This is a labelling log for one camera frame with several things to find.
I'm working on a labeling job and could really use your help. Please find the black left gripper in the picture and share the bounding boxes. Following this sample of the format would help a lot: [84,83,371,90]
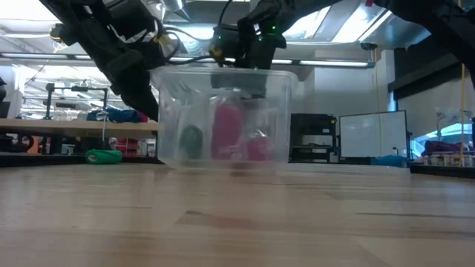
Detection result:
[96,49,166,122]

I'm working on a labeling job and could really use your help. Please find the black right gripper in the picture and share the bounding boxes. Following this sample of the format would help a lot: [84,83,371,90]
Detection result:
[210,6,288,99]

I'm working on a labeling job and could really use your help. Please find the clear plastic storage box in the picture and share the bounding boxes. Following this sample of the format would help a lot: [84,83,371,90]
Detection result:
[149,65,299,171]

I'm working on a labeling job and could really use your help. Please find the red elastic bandage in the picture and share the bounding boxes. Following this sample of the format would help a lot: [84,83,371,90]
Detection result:
[246,134,276,162]

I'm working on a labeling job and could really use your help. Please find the bagged red bandage roll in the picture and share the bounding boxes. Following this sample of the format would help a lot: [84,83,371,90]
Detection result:
[211,103,245,161]

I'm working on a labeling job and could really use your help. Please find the bagged green bandage roll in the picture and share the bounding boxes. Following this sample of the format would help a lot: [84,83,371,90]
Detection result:
[178,124,205,160]

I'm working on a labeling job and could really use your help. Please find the blue cloth bag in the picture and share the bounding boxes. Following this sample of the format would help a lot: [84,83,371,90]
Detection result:
[85,107,144,125]

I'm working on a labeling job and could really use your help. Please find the red storage bins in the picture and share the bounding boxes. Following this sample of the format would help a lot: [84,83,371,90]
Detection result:
[109,137,157,158]

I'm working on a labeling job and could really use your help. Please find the black shelving unit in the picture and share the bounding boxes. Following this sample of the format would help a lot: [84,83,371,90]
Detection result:
[289,112,340,163]

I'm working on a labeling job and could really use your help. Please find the wooden workbench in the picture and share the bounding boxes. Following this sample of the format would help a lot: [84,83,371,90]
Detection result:
[0,117,163,140]

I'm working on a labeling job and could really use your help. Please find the white cabinet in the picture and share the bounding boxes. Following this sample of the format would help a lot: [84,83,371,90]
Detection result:
[338,110,410,159]

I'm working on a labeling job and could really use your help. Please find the purple bag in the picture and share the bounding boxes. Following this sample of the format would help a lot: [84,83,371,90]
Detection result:
[422,139,465,156]

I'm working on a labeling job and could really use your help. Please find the row of small jars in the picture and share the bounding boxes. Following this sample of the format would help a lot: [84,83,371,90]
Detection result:
[422,153,475,168]

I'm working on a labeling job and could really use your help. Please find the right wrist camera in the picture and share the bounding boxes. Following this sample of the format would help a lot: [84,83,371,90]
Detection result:
[208,25,242,68]

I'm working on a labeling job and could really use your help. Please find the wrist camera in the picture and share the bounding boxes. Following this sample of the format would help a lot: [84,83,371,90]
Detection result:
[208,25,242,68]
[105,0,166,46]

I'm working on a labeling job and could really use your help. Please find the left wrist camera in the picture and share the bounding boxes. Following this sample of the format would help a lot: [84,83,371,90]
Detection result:
[105,0,166,46]

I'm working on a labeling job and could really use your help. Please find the black camera rig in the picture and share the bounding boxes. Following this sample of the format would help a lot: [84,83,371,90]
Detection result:
[45,82,110,121]

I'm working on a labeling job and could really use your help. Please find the hanging yellow cable reel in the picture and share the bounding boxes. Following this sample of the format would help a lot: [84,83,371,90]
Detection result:
[49,22,71,47]

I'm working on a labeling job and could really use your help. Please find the black aluminium table frame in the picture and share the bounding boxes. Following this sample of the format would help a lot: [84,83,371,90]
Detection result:
[0,153,475,179]

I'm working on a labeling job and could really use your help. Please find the hanging yellow cable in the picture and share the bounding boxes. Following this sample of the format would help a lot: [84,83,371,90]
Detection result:
[459,62,468,168]

